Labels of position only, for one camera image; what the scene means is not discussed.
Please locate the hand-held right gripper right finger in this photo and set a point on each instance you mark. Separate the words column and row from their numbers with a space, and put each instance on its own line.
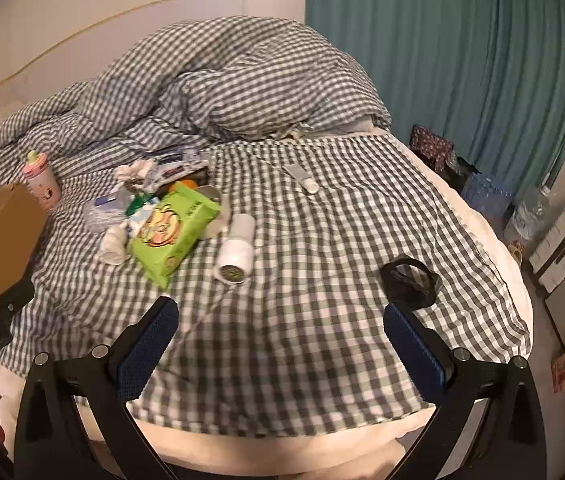
column 412, row 355

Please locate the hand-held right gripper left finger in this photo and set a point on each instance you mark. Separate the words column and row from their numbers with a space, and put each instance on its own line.
column 147, row 347

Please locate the black band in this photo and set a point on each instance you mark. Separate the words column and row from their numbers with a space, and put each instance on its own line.
column 432, row 285

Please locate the green wet wipes packet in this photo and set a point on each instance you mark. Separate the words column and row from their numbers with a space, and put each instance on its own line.
column 172, row 230

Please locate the white plastic bottle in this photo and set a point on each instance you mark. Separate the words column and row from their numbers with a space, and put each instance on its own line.
column 235, row 260

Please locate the clear plastic bag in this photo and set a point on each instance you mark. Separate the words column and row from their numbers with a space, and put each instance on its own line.
column 105, row 212

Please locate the green white packet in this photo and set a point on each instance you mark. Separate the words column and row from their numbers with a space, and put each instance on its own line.
column 140, row 207

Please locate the orange fruit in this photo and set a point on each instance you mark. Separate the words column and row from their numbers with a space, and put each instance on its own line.
column 188, row 183

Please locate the white squeeze tube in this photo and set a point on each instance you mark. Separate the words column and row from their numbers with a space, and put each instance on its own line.
column 298, row 174

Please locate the pink lidded cup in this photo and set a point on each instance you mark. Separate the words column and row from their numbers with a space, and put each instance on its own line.
column 45, row 185

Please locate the blue plastic bag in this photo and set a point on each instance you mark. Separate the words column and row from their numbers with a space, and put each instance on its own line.
column 487, row 195

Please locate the crumpled white tissue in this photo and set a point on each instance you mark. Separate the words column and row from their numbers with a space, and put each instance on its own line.
column 135, row 170

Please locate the large clear water jug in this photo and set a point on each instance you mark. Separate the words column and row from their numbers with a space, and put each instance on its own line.
column 529, row 217

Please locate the patterned gift bag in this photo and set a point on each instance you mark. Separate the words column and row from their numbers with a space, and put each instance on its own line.
column 430, row 145

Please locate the grey checked duvet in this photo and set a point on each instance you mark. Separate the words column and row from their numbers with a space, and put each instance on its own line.
column 262, row 75

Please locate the teal curtain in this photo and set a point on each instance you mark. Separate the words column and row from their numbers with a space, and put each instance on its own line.
column 437, row 60

